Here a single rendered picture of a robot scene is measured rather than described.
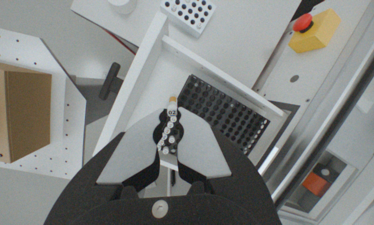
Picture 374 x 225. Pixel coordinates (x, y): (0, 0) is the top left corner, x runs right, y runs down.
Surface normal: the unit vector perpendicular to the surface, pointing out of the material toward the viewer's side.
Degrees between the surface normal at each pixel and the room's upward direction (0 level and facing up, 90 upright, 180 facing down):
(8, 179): 0
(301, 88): 90
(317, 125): 90
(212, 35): 0
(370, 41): 90
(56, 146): 0
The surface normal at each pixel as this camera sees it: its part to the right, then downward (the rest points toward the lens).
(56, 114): 0.12, 0.22
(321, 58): -0.87, -0.44
